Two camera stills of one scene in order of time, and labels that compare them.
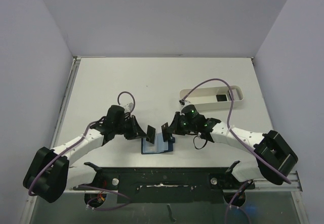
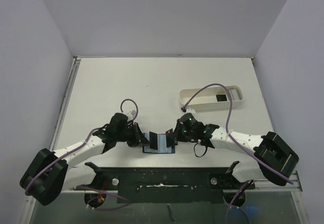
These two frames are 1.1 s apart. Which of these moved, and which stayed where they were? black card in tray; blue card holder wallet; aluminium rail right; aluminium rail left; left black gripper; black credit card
Moved: black credit card; left black gripper
Stayed: black card in tray; blue card holder wallet; aluminium rail right; aluminium rail left
